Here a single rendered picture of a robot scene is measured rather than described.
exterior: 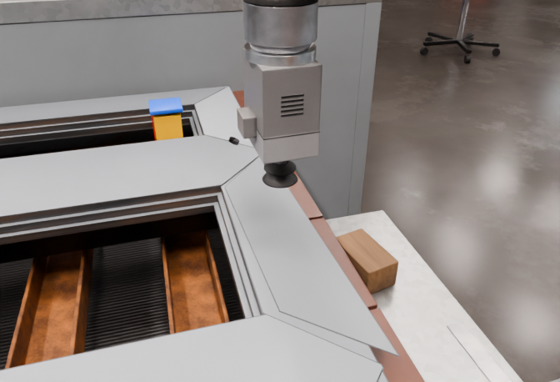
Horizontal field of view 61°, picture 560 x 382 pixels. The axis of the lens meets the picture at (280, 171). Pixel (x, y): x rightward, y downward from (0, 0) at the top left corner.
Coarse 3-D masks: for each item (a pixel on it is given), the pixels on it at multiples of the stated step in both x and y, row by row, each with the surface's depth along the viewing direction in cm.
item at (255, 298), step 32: (0, 128) 91; (32, 128) 92; (64, 128) 94; (96, 128) 95; (128, 128) 96; (192, 128) 94; (192, 192) 70; (224, 192) 70; (0, 224) 65; (32, 224) 65; (64, 224) 67; (96, 224) 67; (128, 224) 69; (224, 224) 67; (256, 288) 53; (288, 320) 48
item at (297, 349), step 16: (272, 320) 48; (272, 336) 47; (288, 336) 47; (304, 336) 47; (288, 352) 45; (304, 352) 45; (320, 352) 45; (336, 352) 45; (288, 368) 44; (304, 368) 44; (320, 368) 44; (336, 368) 44
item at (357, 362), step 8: (344, 352) 45; (352, 352) 45; (352, 360) 44; (360, 360) 44; (368, 360) 44; (352, 368) 44; (360, 368) 44; (368, 368) 44; (376, 368) 44; (360, 376) 43; (368, 376) 43; (376, 376) 43
